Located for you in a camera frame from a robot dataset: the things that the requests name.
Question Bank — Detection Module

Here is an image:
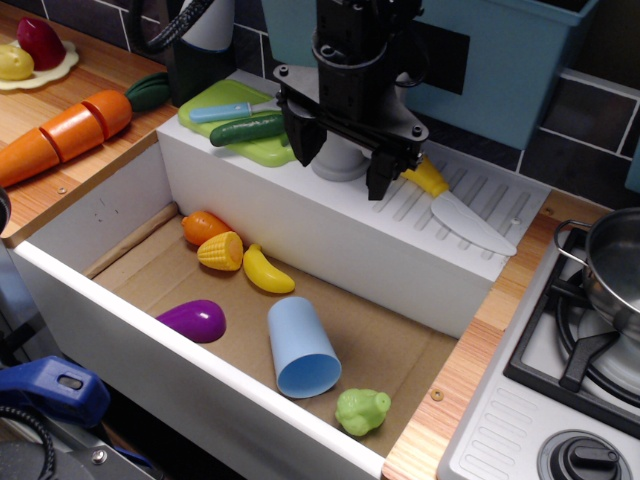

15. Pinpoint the black braided cable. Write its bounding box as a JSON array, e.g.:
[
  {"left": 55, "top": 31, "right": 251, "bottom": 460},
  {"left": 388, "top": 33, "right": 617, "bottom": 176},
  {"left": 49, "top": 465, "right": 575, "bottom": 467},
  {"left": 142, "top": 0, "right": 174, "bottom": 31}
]
[{"left": 0, "top": 404, "right": 61, "bottom": 480}]

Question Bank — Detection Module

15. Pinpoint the light blue plastic cup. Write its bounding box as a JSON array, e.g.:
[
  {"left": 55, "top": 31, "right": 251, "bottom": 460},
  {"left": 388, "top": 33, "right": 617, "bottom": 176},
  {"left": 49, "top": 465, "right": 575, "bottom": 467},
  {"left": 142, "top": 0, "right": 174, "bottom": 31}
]
[{"left": 267, "top": 297, "right": 342, "bottom": 399}]

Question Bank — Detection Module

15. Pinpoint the black stove grate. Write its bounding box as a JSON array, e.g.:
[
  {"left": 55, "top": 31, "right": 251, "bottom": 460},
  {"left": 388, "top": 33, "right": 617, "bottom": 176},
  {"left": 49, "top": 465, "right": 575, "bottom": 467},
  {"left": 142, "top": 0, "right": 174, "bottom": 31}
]
[{"left": 504, "top": 228, "right": 639, "bottom": 422}]

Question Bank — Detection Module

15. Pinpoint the red toy fruit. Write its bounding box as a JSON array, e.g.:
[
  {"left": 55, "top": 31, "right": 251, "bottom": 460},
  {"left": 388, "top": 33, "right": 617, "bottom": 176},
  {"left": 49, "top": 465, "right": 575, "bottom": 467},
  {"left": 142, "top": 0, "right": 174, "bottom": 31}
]
[{"left": 16, "top": 17, "right": 66, "bottom": 71}]

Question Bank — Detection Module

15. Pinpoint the yellow toy potato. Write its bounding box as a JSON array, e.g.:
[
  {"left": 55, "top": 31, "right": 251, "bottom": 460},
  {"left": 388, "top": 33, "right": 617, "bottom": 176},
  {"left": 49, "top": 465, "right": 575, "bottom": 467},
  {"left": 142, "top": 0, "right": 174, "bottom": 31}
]
[{"left": 0, "top": 44, "right": 34, "bottom": 81}]

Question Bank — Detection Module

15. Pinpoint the green toy cucumber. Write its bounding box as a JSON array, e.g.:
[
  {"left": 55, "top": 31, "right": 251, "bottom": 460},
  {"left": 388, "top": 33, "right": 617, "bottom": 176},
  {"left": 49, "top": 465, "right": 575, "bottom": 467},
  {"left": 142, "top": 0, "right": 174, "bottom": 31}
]
[{"left": 209, "top": 113, "right": 285, "bottom": 147}]

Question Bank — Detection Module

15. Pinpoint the cream scalloped plate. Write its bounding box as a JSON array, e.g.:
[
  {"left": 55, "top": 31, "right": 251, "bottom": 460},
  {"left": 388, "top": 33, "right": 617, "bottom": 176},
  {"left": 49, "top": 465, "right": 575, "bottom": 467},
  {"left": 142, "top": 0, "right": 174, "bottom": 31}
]
[{"left": 0, "top": 40, "right": 79, "bottom": 91}]

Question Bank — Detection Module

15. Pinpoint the large orange wooden carrot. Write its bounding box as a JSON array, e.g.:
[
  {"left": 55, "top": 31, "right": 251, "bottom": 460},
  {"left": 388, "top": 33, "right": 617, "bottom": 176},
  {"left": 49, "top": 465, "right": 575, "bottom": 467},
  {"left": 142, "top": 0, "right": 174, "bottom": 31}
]
[{"left": 1, "top": 72, "right": 171, "bottom": 188}]

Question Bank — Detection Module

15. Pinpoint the purple toy eggplant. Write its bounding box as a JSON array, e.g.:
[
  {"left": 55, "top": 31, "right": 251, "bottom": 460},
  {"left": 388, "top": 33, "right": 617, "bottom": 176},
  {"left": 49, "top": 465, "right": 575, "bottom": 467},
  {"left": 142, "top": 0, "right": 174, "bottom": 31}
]
[{"left": 156, "top": 300, "right": 227, "bottom": 343}]

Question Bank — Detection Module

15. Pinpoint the steel cooking pot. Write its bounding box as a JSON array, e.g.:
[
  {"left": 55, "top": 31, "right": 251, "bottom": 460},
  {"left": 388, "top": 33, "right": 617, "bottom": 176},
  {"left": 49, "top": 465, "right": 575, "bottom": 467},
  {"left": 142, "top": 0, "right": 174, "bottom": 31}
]
[{"left": 553, "top": 207, "right": 639, "bottom": 341}]

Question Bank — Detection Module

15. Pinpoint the teal plastic bin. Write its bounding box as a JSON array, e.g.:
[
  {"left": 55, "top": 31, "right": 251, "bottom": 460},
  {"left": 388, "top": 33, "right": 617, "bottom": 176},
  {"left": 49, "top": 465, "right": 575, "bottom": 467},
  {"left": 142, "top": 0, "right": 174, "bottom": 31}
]
[{"left": 263, "top": 1, "right": 596, "bottom": 148}]

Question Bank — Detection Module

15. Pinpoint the light green toy vegetable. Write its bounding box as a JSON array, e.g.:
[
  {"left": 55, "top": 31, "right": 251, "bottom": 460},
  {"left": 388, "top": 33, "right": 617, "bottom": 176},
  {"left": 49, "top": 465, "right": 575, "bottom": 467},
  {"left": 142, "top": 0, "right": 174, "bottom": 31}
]
[{"left": 335, "top": 388, "right": 392, "bottom": 437}]

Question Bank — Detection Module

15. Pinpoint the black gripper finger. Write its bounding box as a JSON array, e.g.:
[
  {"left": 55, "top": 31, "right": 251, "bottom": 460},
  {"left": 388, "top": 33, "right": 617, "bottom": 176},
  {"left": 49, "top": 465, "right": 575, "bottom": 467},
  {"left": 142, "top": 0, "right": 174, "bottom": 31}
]
[
  {"left": 366, "top": 148, "right": 403, "bottom": 201},
  {"left": 282, "top": 105, "right": 327, "bottom": 166}
]

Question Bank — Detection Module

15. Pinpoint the white toy sink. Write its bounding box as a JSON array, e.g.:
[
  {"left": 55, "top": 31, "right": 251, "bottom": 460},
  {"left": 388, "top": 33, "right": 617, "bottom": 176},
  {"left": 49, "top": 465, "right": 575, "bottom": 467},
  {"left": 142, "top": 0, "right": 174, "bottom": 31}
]
[{"left": 6, "top": 108, "right": 553, "bottom": 479}]

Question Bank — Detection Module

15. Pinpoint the blue clamp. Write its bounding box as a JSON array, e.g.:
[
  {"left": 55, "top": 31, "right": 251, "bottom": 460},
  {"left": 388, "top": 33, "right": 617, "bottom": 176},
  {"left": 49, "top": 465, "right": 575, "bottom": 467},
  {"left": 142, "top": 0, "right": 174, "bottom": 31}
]
[{"left": 1, "top": 356, "right": 111, "bottom": 428}]

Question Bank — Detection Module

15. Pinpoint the grey toy stove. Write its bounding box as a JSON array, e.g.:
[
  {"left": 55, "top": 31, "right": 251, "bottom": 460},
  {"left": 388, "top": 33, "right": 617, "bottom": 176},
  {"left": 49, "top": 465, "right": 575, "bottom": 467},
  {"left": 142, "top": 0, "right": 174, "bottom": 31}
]
[{"left": 436, "top": 222, "right": 639, "bottom": 479}]

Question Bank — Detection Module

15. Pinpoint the yellow handled toy knife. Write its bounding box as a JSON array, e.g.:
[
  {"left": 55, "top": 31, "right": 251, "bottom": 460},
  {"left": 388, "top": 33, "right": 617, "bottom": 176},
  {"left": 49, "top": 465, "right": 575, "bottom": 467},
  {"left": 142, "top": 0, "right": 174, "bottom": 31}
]
[{"left": 401, "top": 155, "right": 517, "bottom": 257}]

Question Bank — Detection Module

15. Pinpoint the small orange toy carrot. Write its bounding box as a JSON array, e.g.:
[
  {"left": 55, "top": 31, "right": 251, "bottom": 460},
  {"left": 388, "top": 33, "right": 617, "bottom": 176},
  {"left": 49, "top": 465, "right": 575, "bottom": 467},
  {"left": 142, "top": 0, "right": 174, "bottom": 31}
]
[{"left": 181, "top": 211, "right": 231, "bottom": 246}]

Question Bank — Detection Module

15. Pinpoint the green cutting board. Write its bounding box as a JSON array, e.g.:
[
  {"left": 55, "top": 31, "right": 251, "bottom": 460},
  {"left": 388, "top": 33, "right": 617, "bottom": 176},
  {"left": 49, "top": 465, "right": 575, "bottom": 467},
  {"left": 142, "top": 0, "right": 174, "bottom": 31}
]
[{"left": 178, "top": 79, "right": 295, "bottom": 167}]

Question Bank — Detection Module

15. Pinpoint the blue handled toy fork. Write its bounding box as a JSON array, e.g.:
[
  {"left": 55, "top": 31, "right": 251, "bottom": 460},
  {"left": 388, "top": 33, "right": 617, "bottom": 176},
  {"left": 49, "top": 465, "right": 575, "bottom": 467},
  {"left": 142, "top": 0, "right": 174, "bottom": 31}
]
[{"left": 189, "top": 99, "right": 280, "bottom": 124}]

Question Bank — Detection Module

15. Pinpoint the yellow toy corn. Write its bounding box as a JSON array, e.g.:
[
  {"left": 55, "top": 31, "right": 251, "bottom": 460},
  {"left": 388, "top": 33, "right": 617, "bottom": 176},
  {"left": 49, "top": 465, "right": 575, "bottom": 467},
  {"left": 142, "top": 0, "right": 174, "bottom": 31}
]
[{"left": 197, "top": 231, "right": 244, "bottom": 271}]

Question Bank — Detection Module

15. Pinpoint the yellow toy banana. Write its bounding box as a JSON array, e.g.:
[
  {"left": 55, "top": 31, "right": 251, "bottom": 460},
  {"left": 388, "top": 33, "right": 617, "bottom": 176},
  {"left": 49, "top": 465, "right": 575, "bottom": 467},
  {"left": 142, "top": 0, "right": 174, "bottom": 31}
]
[{"left": 243, "top": 244, "right": 296, "bottom": 294}]

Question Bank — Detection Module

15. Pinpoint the grey toy faucet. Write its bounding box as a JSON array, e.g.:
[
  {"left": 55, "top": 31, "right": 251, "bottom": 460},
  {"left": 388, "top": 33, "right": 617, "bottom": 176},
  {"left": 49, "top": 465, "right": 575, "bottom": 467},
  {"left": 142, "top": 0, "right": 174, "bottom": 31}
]
[{"left": 312, "top": 72, "right": 417, "bottom": 182}]

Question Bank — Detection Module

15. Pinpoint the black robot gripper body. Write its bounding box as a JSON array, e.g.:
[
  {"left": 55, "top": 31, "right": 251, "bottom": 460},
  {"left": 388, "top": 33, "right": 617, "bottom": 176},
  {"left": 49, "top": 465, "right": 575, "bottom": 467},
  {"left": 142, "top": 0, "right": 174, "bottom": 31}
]
[{"left": 272, "top": 1, "right": 428, "bottom": 159}]

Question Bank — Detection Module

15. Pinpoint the black stove knob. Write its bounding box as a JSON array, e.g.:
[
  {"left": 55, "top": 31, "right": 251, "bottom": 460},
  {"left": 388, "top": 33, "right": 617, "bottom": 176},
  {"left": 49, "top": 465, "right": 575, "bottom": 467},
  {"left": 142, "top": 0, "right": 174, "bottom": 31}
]
[{"left": 537, "top": 430, "right": 633, "bottom": 480}]

